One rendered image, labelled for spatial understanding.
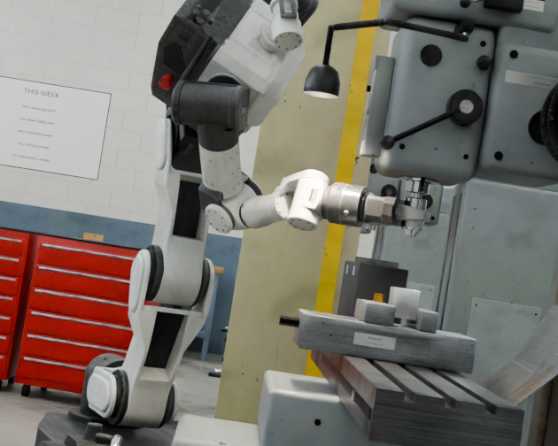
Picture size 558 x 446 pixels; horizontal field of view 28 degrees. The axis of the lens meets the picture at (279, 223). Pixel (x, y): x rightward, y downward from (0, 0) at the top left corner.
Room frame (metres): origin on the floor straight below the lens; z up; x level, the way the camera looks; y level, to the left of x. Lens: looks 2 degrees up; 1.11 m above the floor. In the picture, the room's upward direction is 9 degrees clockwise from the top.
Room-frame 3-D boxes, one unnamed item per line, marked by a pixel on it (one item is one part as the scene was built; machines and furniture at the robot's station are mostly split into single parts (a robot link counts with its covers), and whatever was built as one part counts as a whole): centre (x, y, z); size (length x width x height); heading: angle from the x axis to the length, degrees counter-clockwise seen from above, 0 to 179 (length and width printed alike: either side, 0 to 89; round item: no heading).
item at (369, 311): (2.27, -0.22, 1.02); 0.15 x 0.06 x 0.04; 3
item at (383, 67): (2.31, -0.17, 1.45); 0.04 x 0.04 x 0.21; 2
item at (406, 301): (2.28, -0.28, 1.05); 0.06 x 0.05 x 0.06; 3
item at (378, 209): (2.34, -0.19, 1.23); 0.13 x 0.12 x 0.10; 162
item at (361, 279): (2.73, -0.25, 1.03); 0.22 x 0.12 x 0.20; 5
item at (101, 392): (2.95, 0.31, 0.68); 0.21 x 0.20 x 0.13; 25
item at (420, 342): (2.27, -0.25, 0.99); 0.35 x 0.15 x 0.11; 93
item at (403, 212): (2.28, -0.26, 1.23); 0.06 x 0.02 x 0.03; 72
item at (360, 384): (2.31, -0.27, 0.89); 1.24 x 0.23 x 0.08; 2
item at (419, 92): (2.31, -0.28, 1.47); 0.21 x 0.19 x 0.32; 2
